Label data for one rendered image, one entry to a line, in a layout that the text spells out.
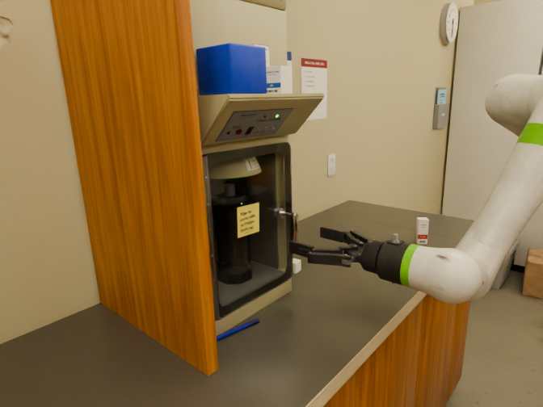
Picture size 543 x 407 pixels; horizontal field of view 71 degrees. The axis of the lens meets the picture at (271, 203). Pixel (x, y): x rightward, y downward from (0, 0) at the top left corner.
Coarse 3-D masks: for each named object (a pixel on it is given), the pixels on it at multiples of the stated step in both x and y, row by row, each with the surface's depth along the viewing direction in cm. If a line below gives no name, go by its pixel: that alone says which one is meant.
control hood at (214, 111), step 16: (208, 96) 73; (224, 96) 70; (240, 96) 71; (256, 96) 75; (272, 96) 78; (288, 96) 82; (304, 96) 86; (320, 96) 91; (208, 112) 74; (224, 112) 72; (304, 112) 93; (208, 128) 75; (288, 128) 95; (208, 144) 78
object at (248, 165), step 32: (224, 160) 85; (256, 160) 92; (288, 160) 102; (224, 192) 86; (256, 192) 94; (288, 192) 104; (224, 224) 88; (288, 224) 106; (224, 256) 89; (256, 256) 98; (288, 256) 108; (224, 288) 91; (256, 288) 100
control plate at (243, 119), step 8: (240, 112) 75; (248, 112) 77; (256, 112) 79; (264, 112) 81; (272, 112) 83; (280, 112) 85; (288, 112) 88; (232, 120) 76; (240, 120) 78; (248, 120) 80; (256, 120) 82; (264, 120) 84; (272, 120) 86; (280, 120) 89; (224, 128) 77; (232, 128) 79; (240, 128) 81; (256, 128) 85; (224, 136) 80; (232, 136) 82; (240, 136) 84; (248, 136) 86
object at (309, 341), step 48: (384, 240) 153; (432, 240) 151; (336, 288) 115; (384, 288) 114; (48, 336) 95; (96, 336) 95; (144, 336) 94; (240, 336) 93; (288, 336) 92; (336, 336) 92; (384, 336) 96; (0, 384) 79; (48, 384) 79; (96, 384) 78; (144, 384) 78; (192, 384) 77; (240, 384) 77; (288, 384) 77; (336, 384) 79
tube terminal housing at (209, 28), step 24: (192, 0) 74; (216, 0) 78; (192, 24) 75; (216, 24) 79; (240, 24) 84; (264, 24) 89; (240, 144) 89; (264, 144) 95; (288, 288) 113; (240, 312) 98
